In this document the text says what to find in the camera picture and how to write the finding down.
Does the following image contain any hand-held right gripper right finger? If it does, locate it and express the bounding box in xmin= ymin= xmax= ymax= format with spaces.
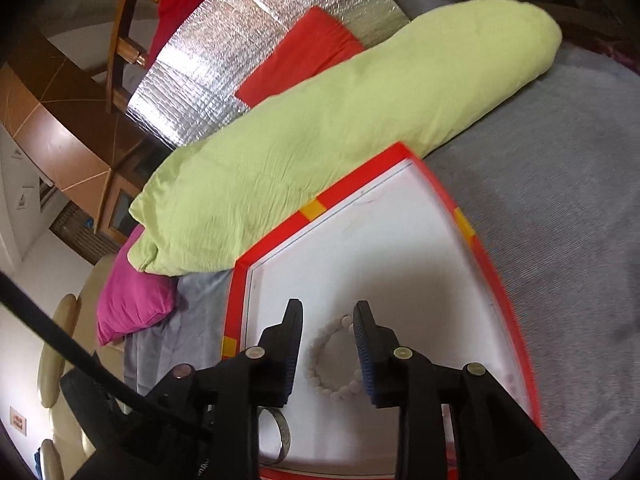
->
xmin=352 ymin=300 xmax=568 ymax=480

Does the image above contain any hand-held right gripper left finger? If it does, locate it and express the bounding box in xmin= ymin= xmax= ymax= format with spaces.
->
xmin=75 ymin=298 xmax=305 ymax=480

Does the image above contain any white bead bracelet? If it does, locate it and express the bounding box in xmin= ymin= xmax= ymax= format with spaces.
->
xmin=303 ymin=313 xmax=364 ymax=402

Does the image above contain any red cardboard box tray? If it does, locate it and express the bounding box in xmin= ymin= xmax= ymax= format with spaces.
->
xmin=220 ymin=142 xmax=543 ymax=480

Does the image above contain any beige leather sofa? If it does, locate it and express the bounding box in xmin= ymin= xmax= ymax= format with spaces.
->
xmin=35 ymin=255 xmax=126 ymax=480

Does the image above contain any silver metal bangle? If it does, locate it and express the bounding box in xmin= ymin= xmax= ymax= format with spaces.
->
xmin=257 ymin=406 xmax=291 ymax=465

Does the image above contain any pink cushion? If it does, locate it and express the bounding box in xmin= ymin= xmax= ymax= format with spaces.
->
xmin=96 ymin=225 xmax=179 ymax=347

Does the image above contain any brown woven screen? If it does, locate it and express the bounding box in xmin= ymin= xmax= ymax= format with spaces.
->
xmin=50 ymin=205 xmax=126 ymax=263

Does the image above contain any light green long pillow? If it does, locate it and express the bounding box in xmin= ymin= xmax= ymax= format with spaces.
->
xmin=127 ymin=0 xmax=563 ymax=277

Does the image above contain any silver foil insulation mat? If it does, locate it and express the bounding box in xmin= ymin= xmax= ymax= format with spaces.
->
xmin=125 ymin=0 xmax=414 ymax=150

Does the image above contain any wooden cabinet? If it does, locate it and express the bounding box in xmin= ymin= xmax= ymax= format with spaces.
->
xmin=0 ymin=30 xmax=166 ymax=236

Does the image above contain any red cushion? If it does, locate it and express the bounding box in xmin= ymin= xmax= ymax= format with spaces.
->
xmin=235 ymin=6 xmax=366 ymax=107

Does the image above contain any wooden railing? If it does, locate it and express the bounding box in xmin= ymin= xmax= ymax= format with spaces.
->
xmin=105 ymin=0 xmax=166 ymax=113

